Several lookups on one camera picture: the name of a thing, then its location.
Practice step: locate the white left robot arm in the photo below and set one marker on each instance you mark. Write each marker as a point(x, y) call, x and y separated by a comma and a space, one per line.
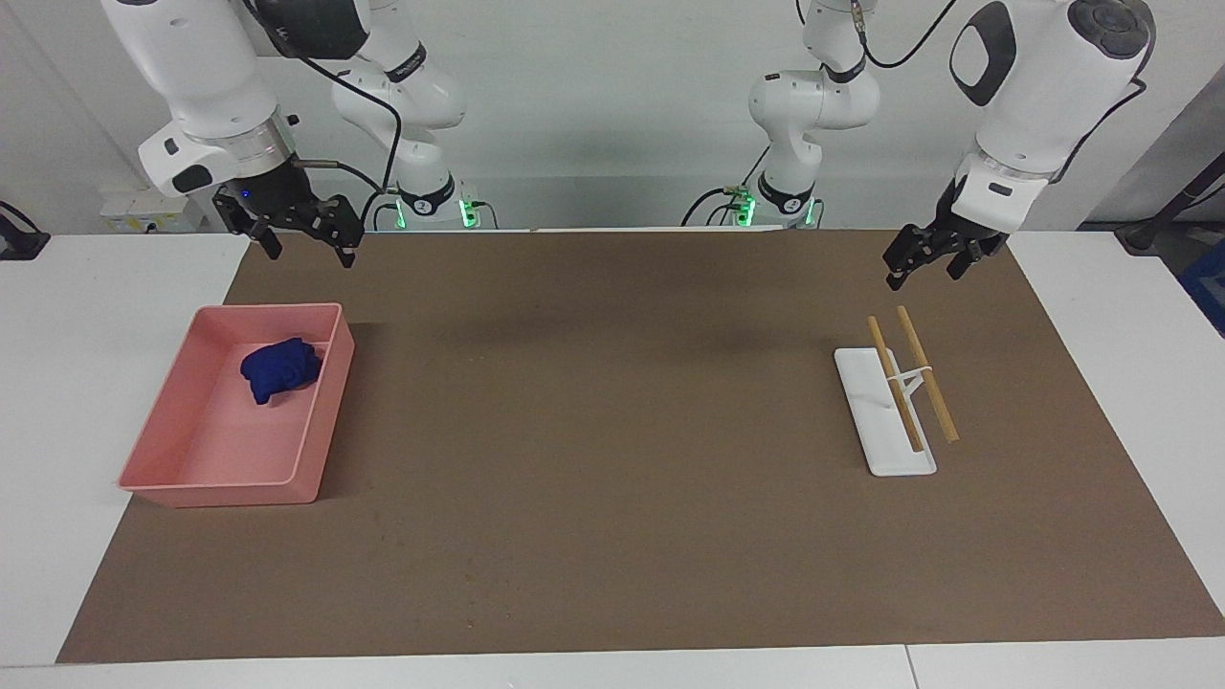
point(1034, 86)

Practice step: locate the blue towel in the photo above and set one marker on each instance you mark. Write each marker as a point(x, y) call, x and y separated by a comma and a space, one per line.
point(279, 371)

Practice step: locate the brown table mat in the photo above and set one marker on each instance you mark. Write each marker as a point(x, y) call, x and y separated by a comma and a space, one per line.
point(622, 478)

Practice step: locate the wooden rack rod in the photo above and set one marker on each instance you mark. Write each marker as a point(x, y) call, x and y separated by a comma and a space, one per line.
point(900, 397)
point(928, 378)

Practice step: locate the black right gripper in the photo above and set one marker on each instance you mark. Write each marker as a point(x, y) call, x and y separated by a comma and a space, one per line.
point(273, 201)

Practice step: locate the black table clamp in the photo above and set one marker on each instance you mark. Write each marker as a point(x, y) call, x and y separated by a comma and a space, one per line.
point(19, 239)

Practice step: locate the white power strip box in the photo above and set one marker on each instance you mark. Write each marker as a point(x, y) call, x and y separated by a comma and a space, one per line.
point(134, 212)

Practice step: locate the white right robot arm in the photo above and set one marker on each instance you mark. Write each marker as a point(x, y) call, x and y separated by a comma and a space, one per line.
point(191, 67)

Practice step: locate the white rack with wooden rods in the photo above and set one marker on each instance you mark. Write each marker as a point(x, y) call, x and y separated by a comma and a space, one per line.
point(885, 440)

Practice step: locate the black stand leg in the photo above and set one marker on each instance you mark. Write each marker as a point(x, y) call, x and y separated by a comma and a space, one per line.
point(1163, 206)

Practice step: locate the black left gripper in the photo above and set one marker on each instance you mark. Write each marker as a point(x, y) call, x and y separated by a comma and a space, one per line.
point(957, 230)

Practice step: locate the blue crate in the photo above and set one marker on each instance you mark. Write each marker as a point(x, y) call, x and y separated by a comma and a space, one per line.
point(1208, 287)

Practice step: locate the pink plastic bin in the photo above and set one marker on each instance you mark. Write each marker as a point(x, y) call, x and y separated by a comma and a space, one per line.
point(230, 440)

